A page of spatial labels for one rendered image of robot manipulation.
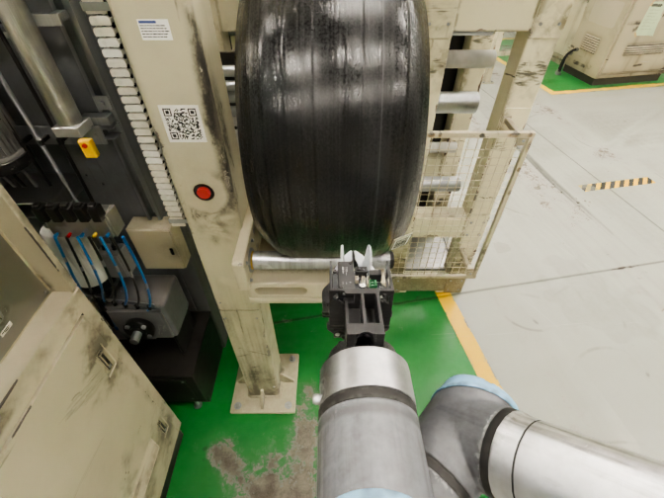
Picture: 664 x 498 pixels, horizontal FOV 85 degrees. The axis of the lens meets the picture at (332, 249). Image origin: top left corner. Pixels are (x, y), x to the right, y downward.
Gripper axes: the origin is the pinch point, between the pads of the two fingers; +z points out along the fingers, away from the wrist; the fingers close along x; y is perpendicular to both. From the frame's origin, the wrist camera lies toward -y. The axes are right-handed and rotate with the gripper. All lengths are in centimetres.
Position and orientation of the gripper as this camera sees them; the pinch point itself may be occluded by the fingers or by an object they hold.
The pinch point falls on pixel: (353, 261)
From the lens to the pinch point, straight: 54.4
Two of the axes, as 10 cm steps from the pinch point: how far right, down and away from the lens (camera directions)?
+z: 0.0, -6.0, 8.0
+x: -10.0, 0.0, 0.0
